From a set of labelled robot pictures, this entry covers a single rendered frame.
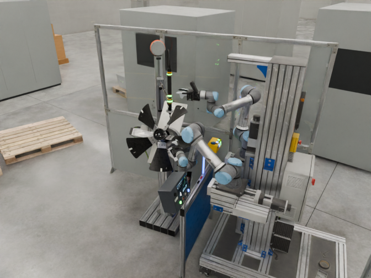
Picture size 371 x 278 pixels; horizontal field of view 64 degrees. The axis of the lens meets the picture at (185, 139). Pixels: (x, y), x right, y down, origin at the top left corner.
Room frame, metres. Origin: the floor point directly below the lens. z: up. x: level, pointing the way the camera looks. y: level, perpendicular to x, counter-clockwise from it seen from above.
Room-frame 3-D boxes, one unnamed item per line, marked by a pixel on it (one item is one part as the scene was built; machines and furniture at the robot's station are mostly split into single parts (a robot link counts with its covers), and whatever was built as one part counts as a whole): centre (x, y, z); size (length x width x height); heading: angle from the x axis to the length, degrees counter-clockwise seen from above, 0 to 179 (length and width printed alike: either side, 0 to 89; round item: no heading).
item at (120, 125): (3.20, -0.13, 0.50); 2.59 x 0.03 x 0.91; 68
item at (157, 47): (3.24, 0.31, 1.88); 0.16 x 0.07 x 0.16; 103
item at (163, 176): (2.68, 0.23, 0.46); 0.09 x 0.05 x 0.91; 68
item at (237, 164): (2.00, -0.39, 1.20); 0.13 x 0.12 x 0.14; 144
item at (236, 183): (2.01, -0.40, 1.09); 0.15 x 0.15 x 0.10
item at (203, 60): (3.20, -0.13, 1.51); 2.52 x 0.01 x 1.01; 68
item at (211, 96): (2.46, -0.22, 1.64); 0.11 x 0.08 x 0.09; 78
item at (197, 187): (2.31, -0.15, 0.82); 0.90 x 0.04 x 0.08; 158
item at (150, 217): (2.77, 0.20, 0.04); 0.62 x 0.45 x 0.08; 158
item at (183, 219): (1.91, 0.01, 0.39); 0.04 x 0.04 x 0.78; 68
